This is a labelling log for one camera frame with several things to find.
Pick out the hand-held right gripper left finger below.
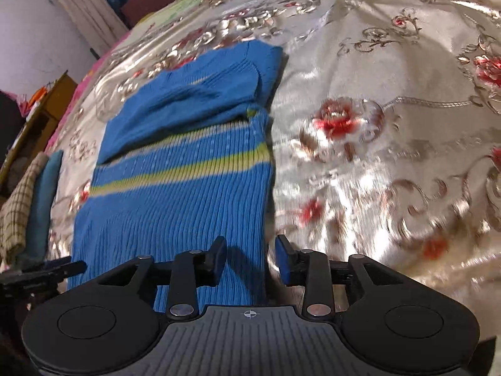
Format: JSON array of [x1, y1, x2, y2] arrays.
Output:
[[96, 236, 228, 319]]

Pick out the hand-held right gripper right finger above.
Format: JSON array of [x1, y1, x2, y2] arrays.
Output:
[[275, 235, 408, 319]]

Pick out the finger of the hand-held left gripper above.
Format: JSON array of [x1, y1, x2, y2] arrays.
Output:
[[23, 257, 88, 285]]

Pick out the blue striped knit sweater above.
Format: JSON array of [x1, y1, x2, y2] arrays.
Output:
[[67, 39, 284, 314]]

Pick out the teal folded cloth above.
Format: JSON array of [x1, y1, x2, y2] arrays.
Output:
[[18, 149, 64, 264]]

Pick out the brown plaid cloth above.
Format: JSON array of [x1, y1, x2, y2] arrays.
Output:
[[0, 152, 50, 265]]

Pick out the silver floral bedspread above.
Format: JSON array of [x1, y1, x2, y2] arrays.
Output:
[[43, 0, 501, 322]]

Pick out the wooden cabinet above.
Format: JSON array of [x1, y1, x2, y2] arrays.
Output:
[[0, 70, 79, 192]]

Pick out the orange items on cabinet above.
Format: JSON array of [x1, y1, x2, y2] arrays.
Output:
[[21, 81, 53, 112]]

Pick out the pink floral quilt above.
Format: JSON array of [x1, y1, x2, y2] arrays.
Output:
[[43, 16, 157, 153]]

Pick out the beige curtain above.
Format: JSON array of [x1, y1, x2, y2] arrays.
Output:
[[34, 0, 132, 50]]

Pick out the dark red headboard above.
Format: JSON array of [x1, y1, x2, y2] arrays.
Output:
[[119, 0, 200, 30]]

